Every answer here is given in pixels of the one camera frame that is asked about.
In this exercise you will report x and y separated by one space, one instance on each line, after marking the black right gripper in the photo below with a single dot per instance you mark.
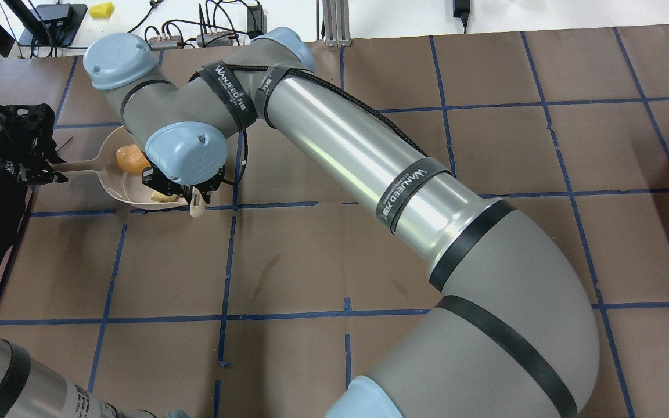
167 182

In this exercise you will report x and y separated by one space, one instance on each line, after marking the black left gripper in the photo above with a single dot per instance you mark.
28 152

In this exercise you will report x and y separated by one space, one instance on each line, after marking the beige plastic dustpan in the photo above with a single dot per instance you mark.
118 184

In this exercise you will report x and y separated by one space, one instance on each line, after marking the beige hand brush black bristles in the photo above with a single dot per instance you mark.
197 205

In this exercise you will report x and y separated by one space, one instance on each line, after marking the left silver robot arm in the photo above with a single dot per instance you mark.
27 387

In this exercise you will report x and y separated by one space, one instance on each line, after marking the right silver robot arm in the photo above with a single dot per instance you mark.
513 334

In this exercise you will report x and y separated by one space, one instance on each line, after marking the brown potato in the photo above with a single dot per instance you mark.
130 159

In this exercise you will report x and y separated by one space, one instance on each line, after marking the black monitor stand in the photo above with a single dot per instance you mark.
55 25

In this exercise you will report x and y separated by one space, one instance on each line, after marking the grey usb hub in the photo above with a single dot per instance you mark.
165 42
223 38

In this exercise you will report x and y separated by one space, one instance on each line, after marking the yellow sponge piece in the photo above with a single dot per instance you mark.
102 11

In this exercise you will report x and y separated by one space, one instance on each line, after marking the black power adapter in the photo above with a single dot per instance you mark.
256 21

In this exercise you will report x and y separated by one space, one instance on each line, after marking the aluminium frame post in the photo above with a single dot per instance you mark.
336 18

